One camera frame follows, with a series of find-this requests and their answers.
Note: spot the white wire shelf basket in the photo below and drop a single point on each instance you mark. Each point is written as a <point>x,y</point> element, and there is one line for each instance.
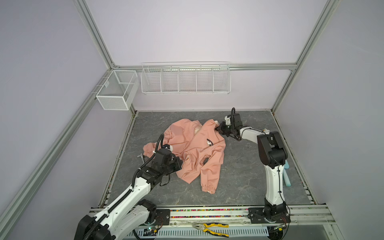
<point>186,78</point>

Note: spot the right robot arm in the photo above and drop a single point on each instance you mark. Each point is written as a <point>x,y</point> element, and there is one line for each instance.
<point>273,155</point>

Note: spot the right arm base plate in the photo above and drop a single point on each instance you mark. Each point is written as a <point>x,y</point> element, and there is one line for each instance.
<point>258,215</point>

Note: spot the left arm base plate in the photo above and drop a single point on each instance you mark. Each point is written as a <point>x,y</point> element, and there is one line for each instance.
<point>159,217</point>

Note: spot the white slotted cable duct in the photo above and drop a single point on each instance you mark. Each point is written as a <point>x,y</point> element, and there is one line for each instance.
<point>190,233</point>

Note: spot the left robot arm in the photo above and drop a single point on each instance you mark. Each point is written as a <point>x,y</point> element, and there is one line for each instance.
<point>130,209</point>

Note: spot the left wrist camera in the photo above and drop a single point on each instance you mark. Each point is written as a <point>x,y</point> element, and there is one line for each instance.
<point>169,147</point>

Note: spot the small green circuit board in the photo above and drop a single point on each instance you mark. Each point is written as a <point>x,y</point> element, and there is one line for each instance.
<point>150,232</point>

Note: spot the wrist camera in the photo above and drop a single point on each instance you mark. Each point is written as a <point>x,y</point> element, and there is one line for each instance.
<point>169,147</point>
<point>228,120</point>

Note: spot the pink Snoopy zip jacket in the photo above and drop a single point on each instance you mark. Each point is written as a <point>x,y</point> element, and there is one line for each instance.
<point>201,148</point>

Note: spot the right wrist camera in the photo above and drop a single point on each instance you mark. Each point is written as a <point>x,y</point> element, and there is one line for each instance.
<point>228,120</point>

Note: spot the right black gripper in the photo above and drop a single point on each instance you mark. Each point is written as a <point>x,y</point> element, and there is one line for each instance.
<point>221,128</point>

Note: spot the white mesh box basket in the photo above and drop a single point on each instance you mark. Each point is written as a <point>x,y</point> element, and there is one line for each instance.
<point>118,90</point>

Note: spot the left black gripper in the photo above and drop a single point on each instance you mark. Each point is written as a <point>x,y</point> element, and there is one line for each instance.
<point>177,165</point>

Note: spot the teal silicone spatula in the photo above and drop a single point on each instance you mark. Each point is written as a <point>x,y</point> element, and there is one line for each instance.
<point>286,176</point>

